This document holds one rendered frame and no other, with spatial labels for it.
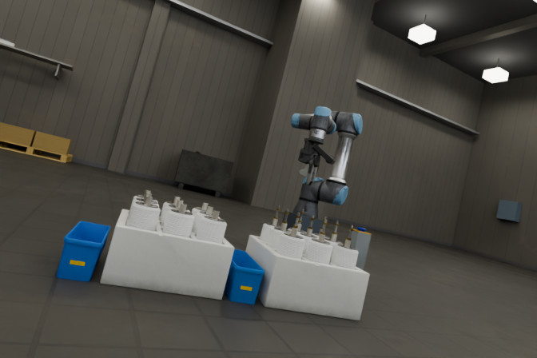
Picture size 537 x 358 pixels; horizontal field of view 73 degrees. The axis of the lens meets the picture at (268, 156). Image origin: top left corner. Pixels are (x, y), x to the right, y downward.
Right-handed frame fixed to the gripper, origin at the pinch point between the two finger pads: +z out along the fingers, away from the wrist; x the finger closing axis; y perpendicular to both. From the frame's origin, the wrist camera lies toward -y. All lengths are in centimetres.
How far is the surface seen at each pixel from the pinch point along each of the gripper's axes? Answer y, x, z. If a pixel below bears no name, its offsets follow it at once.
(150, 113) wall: 508, -395, -84
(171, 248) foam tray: 20, 61, 34
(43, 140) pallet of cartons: 543, -219, 19
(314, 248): -15.2, 22.1, 24.8
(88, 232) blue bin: 59, 60, 39
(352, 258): -28.0, 12.4, 25.5
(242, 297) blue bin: 0, 41, 46
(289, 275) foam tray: -11.5, 32.0, 35.3
